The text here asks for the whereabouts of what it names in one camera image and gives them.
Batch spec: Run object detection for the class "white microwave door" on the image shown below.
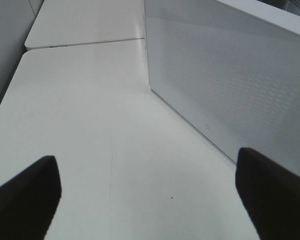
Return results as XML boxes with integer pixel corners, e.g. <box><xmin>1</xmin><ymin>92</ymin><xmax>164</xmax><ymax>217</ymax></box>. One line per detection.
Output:
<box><xmin>144</xmin><ymin>0</ymin><xmax>300</xmax><ymax>176</ymax></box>

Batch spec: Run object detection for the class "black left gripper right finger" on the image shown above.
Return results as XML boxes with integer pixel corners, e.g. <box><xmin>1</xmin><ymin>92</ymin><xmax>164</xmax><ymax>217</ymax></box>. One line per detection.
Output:
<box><xmin>235</xmin><ymin>147</ymin><xmax>300</xmax><ymax>240</ymax></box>

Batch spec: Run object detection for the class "white microwave oven body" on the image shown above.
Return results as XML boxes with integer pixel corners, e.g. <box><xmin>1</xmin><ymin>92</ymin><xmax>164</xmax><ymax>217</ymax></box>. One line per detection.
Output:
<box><xmin>219</xmin><ymin>0</ymin><xmax>300</xmax><ymax>37</ymax></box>

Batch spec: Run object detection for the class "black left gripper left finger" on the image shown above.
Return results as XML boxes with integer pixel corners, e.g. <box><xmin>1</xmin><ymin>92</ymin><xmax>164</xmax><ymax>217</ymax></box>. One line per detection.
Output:
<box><xmin>0</xmin><ymin>155</ymin><xmax>62</xmax><ymax>240</ymax></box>

